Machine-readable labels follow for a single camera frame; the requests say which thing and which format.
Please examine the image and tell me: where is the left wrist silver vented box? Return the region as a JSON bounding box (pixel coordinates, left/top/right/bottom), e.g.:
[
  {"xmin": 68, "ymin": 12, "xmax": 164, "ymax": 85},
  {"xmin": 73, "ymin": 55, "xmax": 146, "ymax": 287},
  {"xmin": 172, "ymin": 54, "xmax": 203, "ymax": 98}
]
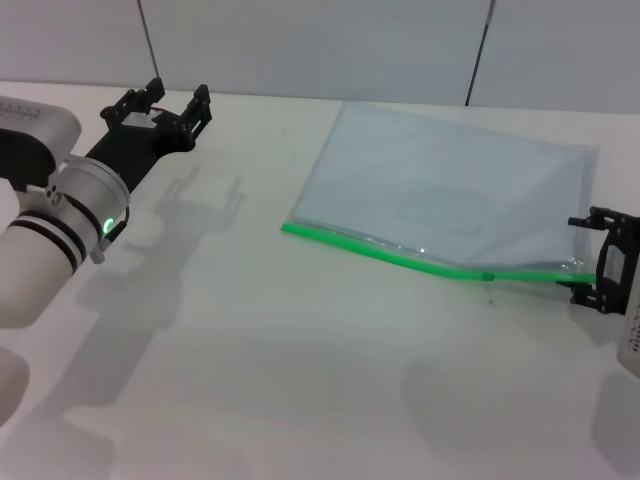
[{"xmin": 0, "ymin": 94, "xmax": 84, "ymax": 194}]

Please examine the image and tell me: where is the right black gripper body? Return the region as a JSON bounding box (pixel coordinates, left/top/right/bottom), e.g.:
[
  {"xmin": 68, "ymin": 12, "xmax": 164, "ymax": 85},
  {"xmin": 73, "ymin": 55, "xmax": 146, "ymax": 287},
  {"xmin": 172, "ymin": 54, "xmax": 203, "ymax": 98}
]
[{"xmin": 592, "ymin": 215, "xmax": 640, "ymax": 316}]

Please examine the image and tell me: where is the right wrist silver vented box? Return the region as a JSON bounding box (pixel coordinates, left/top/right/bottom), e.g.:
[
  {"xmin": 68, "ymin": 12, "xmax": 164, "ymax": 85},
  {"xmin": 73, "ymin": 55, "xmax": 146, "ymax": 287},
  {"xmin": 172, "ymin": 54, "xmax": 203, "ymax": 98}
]
[{"xmin": 617, "ymin": 299, "xmax": 640, "ymax": 379}]

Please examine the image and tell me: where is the wrist silver vented box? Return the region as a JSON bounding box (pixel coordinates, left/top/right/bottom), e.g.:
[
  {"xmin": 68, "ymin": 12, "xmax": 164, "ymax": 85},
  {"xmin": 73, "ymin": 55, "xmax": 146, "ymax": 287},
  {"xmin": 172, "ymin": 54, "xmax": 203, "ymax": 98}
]
[
  {"xmin": 0, "ymin": 94, "xmax": 84, "ymax": 194},
  {"xmin": 617, "ymin": 299, "xmax": 640, "ymax": 379}
]

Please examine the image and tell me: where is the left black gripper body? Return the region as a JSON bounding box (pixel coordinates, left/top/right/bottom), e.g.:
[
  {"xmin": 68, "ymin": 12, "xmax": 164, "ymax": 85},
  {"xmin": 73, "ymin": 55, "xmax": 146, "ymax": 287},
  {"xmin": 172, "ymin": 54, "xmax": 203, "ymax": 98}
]
[{"xmin": 87, "ymin": 112, "xmax": 196, "ymax": 194}]

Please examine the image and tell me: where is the clear green-zip document bag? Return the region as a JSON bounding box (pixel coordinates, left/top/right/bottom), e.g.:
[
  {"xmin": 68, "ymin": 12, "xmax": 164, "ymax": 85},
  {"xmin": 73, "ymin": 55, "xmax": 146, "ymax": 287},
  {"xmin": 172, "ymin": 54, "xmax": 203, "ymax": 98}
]
[{"xmin": 280, "ymin": 101, "xmax": 601, "ymax": 297}]

